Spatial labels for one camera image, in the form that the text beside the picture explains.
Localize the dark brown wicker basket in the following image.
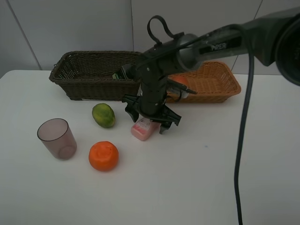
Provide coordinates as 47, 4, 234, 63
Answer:
49, 51, 140, 101

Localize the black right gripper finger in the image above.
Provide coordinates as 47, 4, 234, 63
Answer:
125, 108, 139, 122
159, 121, 173, 135

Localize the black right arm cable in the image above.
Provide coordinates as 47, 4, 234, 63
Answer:
147, 15, 255, 225

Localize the tan wicker basket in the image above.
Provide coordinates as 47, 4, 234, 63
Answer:
169, 61, 241, 103

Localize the red yellow peach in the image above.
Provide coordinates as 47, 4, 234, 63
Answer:
170, 75, 189, 86

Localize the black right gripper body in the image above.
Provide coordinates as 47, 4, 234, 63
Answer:
122, 95, 181, 126

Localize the pink lotion bottle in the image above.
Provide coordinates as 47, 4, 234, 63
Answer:
131, 118, 160, 141

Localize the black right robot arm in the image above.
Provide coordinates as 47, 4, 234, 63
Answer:
122, 7, 300, 131

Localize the translucent purple plastic cup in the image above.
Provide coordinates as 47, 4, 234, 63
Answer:
37, 118, 77, 160

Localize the black pump bottle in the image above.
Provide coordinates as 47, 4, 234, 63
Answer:
112, 64, 135, 80

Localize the green mango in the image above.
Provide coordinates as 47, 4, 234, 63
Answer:
92, 103, 115, 128

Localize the orange tangerine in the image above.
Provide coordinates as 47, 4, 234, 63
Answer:
89, 141, 119, 172

